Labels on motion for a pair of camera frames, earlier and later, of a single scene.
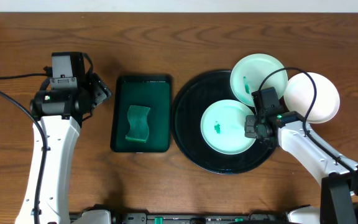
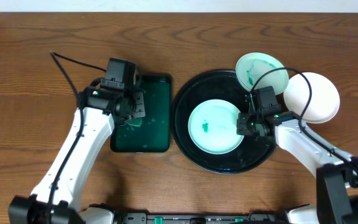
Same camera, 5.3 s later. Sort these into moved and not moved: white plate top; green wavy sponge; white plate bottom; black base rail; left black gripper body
Moved: left black gripper body; white plate bottom; green wavy sponge
Not moved: white plate top; black base rail
